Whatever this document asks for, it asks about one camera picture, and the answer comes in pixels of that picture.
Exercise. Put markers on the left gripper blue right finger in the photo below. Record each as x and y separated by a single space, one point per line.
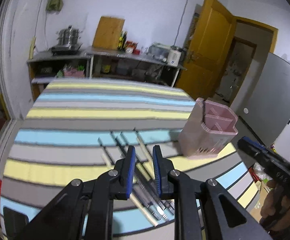
162 167

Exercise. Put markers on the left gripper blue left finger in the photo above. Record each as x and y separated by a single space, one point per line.
125 167

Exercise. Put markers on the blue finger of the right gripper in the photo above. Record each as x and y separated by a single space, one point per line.
260 158
251 147

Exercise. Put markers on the cream chopstick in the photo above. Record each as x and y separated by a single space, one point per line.
151 168
133 197

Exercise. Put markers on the steel kitchen counter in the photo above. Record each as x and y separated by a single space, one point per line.
112 64

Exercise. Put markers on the pink plastic utensil basket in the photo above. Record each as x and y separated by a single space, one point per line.
209 128

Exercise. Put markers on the grey refrigerator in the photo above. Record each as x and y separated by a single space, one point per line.
264 111

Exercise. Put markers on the striped tablecloth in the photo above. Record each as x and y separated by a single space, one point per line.
68 128

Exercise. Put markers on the white electric kettle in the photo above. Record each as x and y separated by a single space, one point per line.
174 56

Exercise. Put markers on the yellow wooden door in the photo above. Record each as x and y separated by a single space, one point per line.
208 50

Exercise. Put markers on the clear storage box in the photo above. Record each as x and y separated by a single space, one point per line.
159 51

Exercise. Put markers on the red lidded jars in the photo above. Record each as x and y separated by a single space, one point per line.
131 48

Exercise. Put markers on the dark sauce bottles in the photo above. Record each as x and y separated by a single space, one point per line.
122 41

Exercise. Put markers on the low side shelf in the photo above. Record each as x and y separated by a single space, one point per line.
44 67

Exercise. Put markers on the induction cooker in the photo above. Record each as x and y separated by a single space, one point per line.
65 49

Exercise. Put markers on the wooden cutting board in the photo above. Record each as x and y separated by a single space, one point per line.
108 33

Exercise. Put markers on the steel steamer pot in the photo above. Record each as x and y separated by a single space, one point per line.
68 36

